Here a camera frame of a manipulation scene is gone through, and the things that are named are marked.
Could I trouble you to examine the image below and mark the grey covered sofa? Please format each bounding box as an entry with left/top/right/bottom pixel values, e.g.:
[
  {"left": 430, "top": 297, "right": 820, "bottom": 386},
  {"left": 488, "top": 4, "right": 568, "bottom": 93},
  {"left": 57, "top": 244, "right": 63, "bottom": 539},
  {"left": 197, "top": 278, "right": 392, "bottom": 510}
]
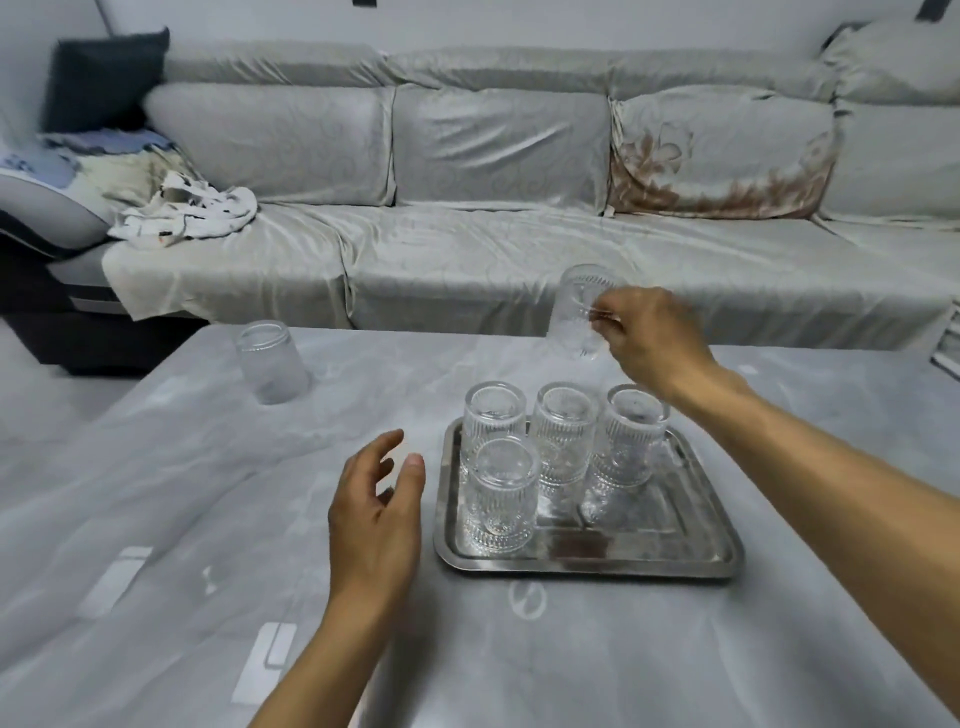
[{"left": 0, "top": 18, "right": 960, "bottom": 376}]

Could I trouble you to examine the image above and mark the person's left hand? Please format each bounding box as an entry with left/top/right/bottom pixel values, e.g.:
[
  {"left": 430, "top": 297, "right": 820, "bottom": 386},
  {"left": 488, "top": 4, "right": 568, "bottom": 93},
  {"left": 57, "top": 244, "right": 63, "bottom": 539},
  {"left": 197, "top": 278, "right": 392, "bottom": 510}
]
[{"left": 327, "top": 429, "right": 426, "bottom": 618}]

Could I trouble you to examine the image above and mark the dark blue cushion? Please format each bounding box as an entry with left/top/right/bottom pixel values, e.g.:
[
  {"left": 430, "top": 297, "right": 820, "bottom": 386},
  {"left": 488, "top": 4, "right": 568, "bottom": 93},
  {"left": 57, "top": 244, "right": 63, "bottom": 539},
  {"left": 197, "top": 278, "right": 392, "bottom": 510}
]
[{"left": 41, "top": 27, "right": 171, "bottom": 135}]

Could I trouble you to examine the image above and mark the grey sofa back cushion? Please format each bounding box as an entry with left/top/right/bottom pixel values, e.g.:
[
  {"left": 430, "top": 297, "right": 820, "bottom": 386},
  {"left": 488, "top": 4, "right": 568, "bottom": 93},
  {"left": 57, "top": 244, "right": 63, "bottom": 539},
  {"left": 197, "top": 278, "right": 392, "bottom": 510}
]
[
  {"left": 391, "top": 84, "right": 612, "bottom": 215},
  {"left": 142, "top": 81, "right": 397, "bottom": 207}
]

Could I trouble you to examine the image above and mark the clear ribbed drinking glass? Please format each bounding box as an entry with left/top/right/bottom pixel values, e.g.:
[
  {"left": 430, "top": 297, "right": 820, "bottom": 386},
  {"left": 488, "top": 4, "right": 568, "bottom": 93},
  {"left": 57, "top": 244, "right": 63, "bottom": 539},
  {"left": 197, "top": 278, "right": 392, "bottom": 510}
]
[
  {"left": 235, "top": 320, "right": 312, "bottom": 406},
  {"left": 461, "top": 436, "right": 542, "bottom": 558},
  {"left": 581, "top": 384, "right": 671, "bottom": 526},
  {"left": 531, "top": 381, "right": 600, "bottom": 489},
  {"left": 460, "top": 381, "right": 528, "bottom": 470},
  {"left": 547, "top": 263, "right": 626, "bottom": 361}
]

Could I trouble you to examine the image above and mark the white patterned crumpled cloth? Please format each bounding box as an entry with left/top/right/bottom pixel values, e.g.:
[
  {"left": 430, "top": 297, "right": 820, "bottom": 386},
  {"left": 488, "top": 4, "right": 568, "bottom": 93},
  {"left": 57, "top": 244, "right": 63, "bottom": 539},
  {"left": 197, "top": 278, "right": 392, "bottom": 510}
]
[{"left": 108, "top": 170, "right": 260, "bottom": 249}]

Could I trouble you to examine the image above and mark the person's right forearm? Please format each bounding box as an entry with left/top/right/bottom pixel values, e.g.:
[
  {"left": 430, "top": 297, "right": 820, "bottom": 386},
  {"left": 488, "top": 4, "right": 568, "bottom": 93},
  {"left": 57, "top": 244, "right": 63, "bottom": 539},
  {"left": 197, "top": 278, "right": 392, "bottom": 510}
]
[{"left": 663, "top": 367, "right": 960, "bottom": 718}]

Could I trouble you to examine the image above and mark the floral brown sofa back cushion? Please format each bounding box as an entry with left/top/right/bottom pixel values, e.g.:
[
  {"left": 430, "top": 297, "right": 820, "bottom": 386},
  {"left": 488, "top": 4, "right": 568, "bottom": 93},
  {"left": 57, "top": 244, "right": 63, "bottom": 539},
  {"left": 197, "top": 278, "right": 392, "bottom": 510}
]
[{"left": 606, "top": 84, "right": 840, "bottom": 221}]

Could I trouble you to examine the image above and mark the person's right hand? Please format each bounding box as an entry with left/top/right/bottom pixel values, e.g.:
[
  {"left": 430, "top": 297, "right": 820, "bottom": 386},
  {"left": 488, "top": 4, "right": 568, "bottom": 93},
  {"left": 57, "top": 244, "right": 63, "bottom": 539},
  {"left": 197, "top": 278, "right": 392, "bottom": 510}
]
[{"left": 587, "top": 286, "right": 723, "bottom": 400}]

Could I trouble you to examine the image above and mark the person's left forearm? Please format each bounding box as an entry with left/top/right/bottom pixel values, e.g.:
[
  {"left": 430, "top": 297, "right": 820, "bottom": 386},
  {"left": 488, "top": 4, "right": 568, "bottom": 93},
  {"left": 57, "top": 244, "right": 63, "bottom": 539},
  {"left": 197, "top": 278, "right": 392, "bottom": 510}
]
[{"left": 248, "top": 592, "right": 410, "bottom": 728}]

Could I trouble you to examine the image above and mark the blue and cream folded blanket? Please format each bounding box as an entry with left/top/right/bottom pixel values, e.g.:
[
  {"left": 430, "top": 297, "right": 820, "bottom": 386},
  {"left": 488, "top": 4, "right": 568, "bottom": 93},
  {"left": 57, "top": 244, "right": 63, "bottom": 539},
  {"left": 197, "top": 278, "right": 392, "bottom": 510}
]
[{"left": 0, "top": 129, "right": 196, "bottom": 207}]

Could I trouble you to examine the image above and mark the grey pillow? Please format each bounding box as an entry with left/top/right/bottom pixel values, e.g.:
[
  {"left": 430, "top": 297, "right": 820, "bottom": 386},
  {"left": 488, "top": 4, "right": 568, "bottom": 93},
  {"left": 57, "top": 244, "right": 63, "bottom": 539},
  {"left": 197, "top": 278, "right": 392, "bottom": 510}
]
[{"left": 819, "top": 20, "right": 960, "bottom": 106}]

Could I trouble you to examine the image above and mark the stainless steel tray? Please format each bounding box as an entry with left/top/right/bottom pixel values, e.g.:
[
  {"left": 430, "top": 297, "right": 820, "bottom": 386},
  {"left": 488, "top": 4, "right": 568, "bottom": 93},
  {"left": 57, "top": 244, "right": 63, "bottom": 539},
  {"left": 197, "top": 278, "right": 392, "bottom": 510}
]
[{"left": 434, "top": 417, "right": 745, "bottom": 580}]

